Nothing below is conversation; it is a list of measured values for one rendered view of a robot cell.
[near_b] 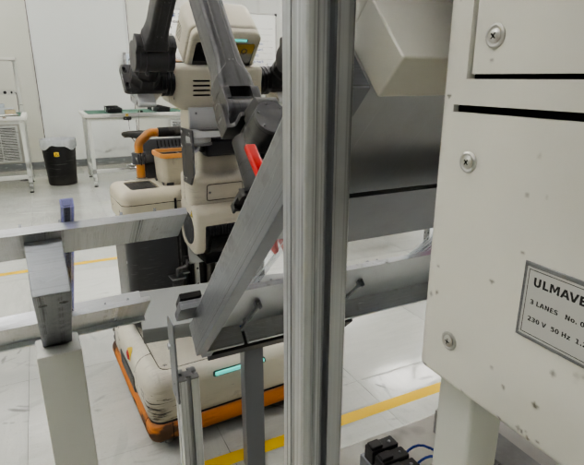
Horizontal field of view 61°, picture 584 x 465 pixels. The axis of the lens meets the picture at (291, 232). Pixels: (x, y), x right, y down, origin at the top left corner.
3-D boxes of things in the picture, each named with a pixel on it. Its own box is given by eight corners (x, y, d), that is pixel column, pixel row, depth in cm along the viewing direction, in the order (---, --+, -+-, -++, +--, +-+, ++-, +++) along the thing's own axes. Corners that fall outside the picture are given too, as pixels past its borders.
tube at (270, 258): (232, 310, 101) (231, 304, 101) (238, 308, 101) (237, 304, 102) (332, 176, 59) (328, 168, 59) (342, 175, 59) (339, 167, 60)
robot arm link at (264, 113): (258, 110, 88) (213, 111, 84) (282, 66, 79) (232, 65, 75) (278, 169, 85) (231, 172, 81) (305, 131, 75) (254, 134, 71)
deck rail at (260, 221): (196, 356, 95) (188, 326, 97) (206, 353, 96) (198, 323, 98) (349, 88, 37) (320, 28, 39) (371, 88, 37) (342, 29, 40)
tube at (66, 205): (66, 327, 97) (65, 321, 97) (74, 325, 97) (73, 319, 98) (60, 208, 55) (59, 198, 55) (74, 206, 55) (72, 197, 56)
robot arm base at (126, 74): (160, 68, 144) (118, 67, 138) (166, 49, 137) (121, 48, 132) (168, 93, 142) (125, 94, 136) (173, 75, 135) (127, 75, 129)
